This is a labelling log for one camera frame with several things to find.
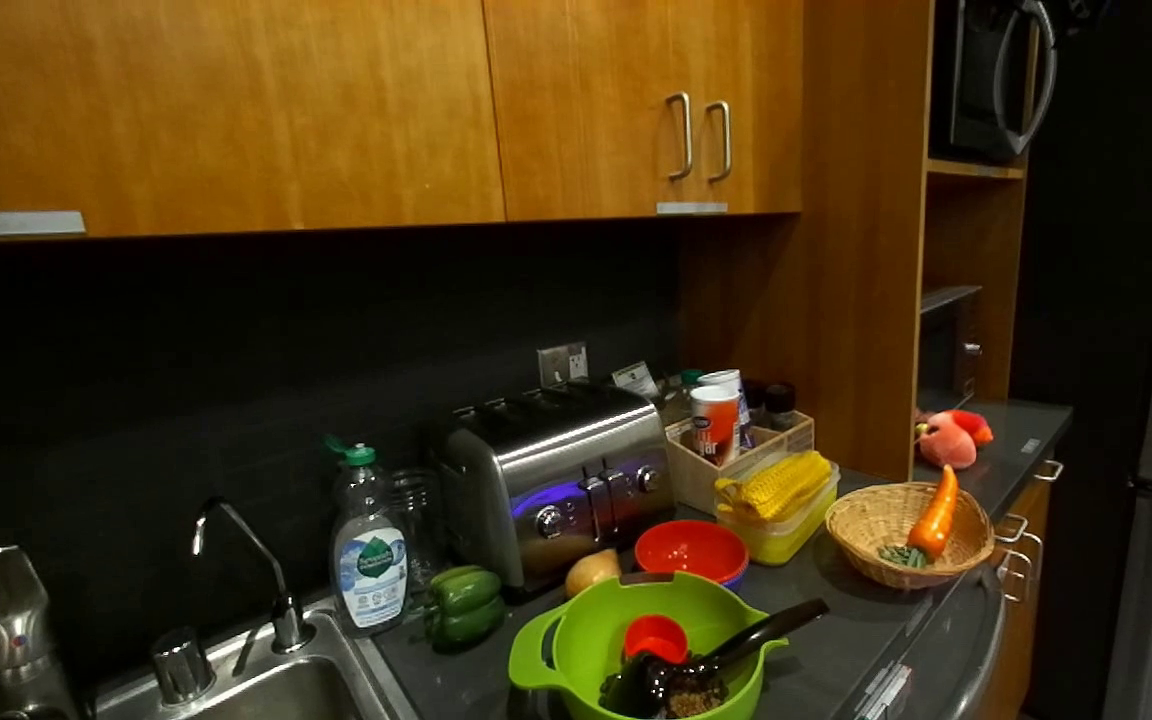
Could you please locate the left cabinet door handle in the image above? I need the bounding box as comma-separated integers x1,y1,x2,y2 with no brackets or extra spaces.
664,93,695,179

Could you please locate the woven wicker basket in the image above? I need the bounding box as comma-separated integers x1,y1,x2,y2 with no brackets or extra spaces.
826,482,996,592

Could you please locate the silver four-slot toaster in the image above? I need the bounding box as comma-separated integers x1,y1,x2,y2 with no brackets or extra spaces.
434,383,671,592

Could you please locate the black ladle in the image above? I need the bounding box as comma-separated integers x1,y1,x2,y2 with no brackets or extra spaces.
600,600,827,720

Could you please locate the clear dish soap bottle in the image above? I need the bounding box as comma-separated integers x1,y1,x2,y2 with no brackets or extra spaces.
324,436,407,632

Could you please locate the red plastic bowl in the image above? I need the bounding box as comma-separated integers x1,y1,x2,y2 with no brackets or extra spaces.
632,522,749,586

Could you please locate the green bell pepper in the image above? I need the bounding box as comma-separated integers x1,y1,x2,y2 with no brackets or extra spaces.
426,564,505,654

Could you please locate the red small cup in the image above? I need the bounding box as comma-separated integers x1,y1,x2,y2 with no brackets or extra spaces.
622,617,688,666

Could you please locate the yellow cloth on container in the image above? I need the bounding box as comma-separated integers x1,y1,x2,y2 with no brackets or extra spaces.
716,453,842,564

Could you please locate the pink and red plush toy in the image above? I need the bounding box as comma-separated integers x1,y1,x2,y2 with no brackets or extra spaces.
917,409,996,469

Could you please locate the wall power outlet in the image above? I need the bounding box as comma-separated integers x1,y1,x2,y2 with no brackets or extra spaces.
537,340,588,387

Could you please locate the clear glass jar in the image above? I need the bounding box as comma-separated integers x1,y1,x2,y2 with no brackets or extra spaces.
391,469,442,589

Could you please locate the yellow onion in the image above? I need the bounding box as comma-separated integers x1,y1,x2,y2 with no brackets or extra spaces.
566,547,622,598

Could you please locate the white cup with red label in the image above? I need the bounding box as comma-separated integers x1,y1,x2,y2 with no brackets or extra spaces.
692,371,743,464

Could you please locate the right cabinet door handle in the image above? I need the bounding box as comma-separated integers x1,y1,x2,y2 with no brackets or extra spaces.
703,99,738,183

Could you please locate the green mixing bowl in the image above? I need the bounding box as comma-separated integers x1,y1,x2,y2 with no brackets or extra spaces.
507,577,765,720

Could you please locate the chrome sink faucet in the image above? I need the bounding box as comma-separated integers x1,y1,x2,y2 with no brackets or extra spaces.
188,495,309,654

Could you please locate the cabinet door handle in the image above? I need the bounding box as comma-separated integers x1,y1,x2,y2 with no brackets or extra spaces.
703,99,738,183
664,93,695,179

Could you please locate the drawer handle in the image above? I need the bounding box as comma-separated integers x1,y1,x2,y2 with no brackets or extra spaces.
996,513,1045,547

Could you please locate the stainless steel sink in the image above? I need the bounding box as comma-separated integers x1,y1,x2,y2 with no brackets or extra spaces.
94,600,417,720

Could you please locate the wooden condiment box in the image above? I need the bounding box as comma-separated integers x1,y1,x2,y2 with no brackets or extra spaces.
664,412,815,513

